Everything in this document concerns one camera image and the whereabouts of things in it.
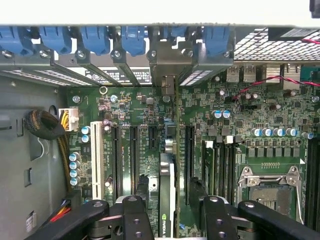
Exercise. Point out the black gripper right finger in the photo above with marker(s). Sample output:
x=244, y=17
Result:
x=217, y=220

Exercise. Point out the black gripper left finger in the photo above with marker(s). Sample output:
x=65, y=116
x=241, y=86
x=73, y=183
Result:
x=136, y=220

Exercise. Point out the black RAM slot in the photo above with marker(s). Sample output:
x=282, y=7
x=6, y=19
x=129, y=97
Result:
x=310, y=175
x=317, y=175
x=230, y=170
x=221, y=170

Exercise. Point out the CPU socket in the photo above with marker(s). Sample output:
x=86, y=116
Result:
x=267, y=197

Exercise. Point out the long expansion slot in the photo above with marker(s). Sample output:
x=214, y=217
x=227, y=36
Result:
x=134, y=155
x=117, y=162
x=190, y=150

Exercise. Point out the white PCI expansion slot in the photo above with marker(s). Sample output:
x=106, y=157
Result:
x=98, y=162

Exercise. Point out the short expansion slot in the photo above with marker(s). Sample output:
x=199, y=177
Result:
x=153, y=137

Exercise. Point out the green motherboard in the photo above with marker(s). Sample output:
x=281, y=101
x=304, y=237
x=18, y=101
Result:
x=250, y=112

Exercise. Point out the white power connector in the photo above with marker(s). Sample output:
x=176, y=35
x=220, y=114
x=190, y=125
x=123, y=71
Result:
x=72, y=120

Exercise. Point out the dark grey PC case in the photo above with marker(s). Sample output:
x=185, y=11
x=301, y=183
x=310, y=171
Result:
x=25, y=162

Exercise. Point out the black back panel label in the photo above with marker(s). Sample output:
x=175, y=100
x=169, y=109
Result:
x=117, y=77

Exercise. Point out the perforated metal slot cover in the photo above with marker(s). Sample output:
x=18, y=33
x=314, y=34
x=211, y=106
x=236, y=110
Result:
x=67, y=78
x=197, y=76
x=30, y=79

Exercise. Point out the silver USB port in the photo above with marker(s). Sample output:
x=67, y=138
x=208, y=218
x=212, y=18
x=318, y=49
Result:
x=249, y=73
x=233, y=73

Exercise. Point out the silver port block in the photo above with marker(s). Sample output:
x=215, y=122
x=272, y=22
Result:
x=272, y=72
x=291, y=76

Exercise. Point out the teal port connector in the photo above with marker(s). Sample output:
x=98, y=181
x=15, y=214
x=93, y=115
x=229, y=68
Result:
x=310, y=73

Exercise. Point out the blue card retention clip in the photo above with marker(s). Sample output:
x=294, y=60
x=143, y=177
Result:
x=175, y=32
x=133, y=40
x=216, y=40
x=12, y=40
x=95, y=40
x=56, y=40

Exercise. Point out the black case fan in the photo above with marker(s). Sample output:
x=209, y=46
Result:
x=295, y=34

